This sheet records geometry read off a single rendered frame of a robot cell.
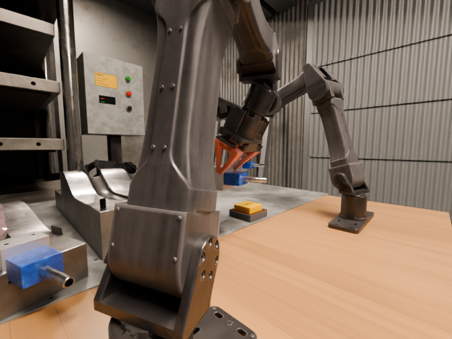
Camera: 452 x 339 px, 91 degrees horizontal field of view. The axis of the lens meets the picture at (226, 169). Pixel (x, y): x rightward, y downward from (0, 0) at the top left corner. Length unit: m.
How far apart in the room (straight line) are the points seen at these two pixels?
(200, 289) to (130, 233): 0.07
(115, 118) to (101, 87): 0.16
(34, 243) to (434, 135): 2.32
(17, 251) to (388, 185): 2.31
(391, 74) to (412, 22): 0.38
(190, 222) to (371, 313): 0.28
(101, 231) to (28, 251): 0.11
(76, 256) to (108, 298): 0.21
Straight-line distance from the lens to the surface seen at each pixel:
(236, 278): 0.39
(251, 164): 0.94
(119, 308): 0.21
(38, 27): 1.37
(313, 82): 0.74
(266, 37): 0.44
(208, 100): 0.20
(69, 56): 1.24
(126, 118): 1.40
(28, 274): 0.36
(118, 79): 1.42
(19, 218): 0.55
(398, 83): 2.38
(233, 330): 0.29
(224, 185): 0.51
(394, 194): 2.36
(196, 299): 0.18
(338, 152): 0.69
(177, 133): 0.18
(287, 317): 0.33
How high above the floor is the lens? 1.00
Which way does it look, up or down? 6 degrees down
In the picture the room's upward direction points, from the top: straight up
